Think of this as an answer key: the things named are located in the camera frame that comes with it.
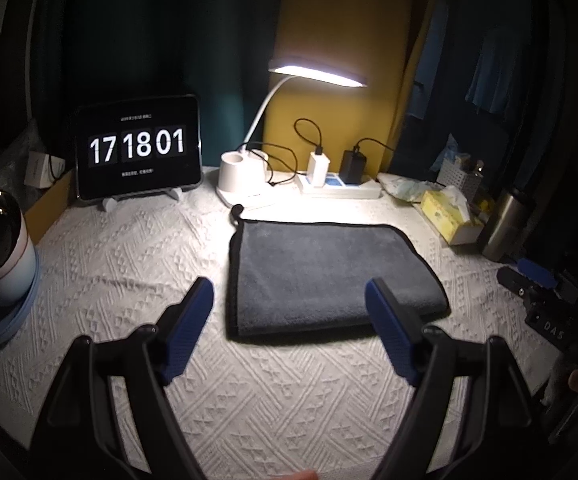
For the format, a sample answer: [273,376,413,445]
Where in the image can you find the stainless steel tumbler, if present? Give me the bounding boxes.
[476,188,525,262]

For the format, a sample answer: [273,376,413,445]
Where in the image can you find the yellow tissue box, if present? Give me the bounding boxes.
[420,185,484,246]

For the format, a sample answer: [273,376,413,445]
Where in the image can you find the white desk lamp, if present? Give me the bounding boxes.
[215,55,367,207]

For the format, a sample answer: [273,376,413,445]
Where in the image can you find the white power strip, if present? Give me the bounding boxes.
[295,172,382,200]

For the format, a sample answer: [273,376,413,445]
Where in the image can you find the white tablet stand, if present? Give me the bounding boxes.
[99,186,186,212]

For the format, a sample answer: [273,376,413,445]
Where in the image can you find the wet wipes pack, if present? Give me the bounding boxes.
[377,172,443,204]

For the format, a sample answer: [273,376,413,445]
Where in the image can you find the tablet showing clock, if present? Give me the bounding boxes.
[75,94,203,202]

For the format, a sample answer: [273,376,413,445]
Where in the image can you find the black charger plug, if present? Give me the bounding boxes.
[339,145,367,185]

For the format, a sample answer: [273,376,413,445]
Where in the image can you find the white slotted basket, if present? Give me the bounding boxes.
[436,158,483,202]

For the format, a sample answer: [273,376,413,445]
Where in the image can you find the white textured tablecloth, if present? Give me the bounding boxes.
[0,167,566,480]

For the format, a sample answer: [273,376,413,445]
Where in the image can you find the white charger plug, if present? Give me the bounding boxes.
[306,145,330,188]

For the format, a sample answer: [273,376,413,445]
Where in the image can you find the small white box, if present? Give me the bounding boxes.
[24,151,66,190]

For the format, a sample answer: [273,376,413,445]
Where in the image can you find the dark green curtain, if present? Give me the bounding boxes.
[31,0,280,166]

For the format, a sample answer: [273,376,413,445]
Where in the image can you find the purple and grey microfiber towel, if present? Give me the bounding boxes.
[226,204,450,340]

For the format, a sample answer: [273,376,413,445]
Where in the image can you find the black cable of white charger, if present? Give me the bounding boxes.
[238,117,325,189]

